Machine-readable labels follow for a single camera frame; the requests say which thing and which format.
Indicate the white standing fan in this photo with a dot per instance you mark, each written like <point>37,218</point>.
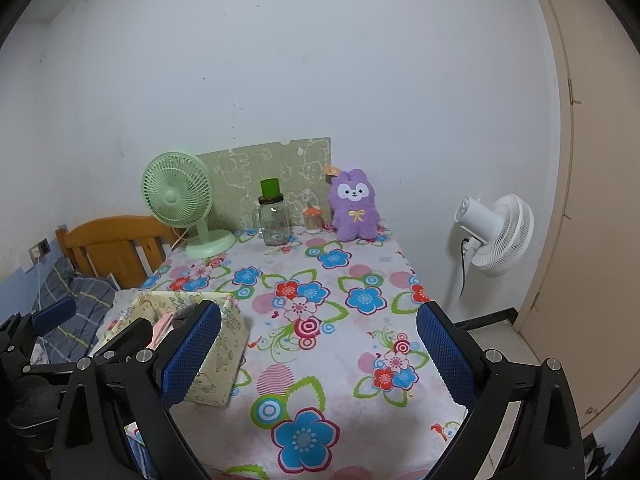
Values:
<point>500,235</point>

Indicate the purple plush toy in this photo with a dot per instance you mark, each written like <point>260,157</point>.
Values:
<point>355,215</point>

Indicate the beige door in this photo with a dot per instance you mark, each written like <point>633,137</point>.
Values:
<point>600,210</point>

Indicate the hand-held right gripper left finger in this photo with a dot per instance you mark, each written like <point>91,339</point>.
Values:
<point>192,355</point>

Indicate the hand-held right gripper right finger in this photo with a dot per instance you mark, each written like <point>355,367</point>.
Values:
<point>447,355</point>

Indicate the glass jar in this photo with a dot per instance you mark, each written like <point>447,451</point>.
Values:
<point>274,227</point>

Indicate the floral tablecloth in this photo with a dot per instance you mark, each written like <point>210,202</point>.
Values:
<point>360,340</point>

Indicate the green patterned board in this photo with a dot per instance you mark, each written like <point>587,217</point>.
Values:
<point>270,160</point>

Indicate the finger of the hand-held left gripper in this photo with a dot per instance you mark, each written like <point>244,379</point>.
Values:
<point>54,314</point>
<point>127,335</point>

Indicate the pink cloth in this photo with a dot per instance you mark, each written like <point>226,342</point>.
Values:
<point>162,330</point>

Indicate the small orange brown ornament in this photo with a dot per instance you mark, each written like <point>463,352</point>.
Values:
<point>331,174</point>

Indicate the wall socket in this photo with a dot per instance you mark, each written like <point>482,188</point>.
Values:
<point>39,251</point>

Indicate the green desk fan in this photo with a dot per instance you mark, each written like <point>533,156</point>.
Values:
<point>175,195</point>

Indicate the green plastic cup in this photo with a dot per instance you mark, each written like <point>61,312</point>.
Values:
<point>270,188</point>

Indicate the yellow printed fabric storage box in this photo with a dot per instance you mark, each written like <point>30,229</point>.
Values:
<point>220,360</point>

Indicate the blue plaid bedding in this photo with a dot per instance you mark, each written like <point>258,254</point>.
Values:
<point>75,300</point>

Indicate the clear drinking glass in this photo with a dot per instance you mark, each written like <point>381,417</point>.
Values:
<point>250,221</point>

